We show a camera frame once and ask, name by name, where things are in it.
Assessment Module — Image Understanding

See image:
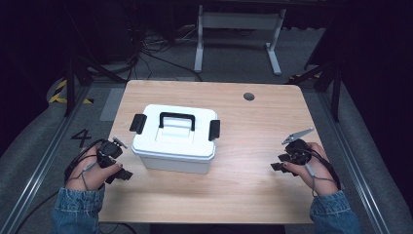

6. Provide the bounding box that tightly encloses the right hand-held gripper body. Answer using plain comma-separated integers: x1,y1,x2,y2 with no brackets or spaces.
282,127,316,165

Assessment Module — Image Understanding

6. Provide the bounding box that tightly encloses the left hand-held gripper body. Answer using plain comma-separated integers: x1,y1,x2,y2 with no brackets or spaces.
96,136,129,170

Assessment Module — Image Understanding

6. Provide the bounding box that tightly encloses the white plastic storage box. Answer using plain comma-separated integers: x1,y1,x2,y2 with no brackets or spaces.
138,154,212,176

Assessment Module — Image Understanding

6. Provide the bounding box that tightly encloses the white box lid black handle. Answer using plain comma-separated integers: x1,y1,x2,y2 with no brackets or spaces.
129,103,221,163

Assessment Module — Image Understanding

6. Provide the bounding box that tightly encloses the person's left hand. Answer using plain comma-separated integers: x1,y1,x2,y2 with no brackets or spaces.
66,144,124,192

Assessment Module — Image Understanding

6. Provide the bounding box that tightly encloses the person's right hand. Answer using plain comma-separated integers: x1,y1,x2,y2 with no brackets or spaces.
282,141,340,197

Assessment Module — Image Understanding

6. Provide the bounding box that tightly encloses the black metal stand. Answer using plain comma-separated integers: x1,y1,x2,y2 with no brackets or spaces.
63,53,129,118
287,59,343,124

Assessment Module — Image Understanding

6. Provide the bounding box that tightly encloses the grey right gripper cord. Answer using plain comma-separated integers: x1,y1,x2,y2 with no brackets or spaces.
305,163,339,198

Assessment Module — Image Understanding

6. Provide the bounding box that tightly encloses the grey gripper cord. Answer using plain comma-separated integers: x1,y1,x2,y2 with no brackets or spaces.
305,163,339,198
69,160,98,192

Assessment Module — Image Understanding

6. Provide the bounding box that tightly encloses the grey left gripper cord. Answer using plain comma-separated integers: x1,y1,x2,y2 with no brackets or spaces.
69,160,98,192

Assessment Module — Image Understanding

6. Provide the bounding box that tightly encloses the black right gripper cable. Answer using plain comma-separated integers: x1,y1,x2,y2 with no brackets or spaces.
300,147,342,191

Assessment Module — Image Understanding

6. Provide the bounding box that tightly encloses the metal floor rail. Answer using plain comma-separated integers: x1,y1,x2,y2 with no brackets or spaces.
0,85,93,234
316,91,393,234

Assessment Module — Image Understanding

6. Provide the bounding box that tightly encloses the bundle of black floor cables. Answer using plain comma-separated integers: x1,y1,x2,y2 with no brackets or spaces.
128,27,204,83

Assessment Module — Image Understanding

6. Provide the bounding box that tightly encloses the white metal table frame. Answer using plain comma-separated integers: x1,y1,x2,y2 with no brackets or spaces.
193,4,287,76

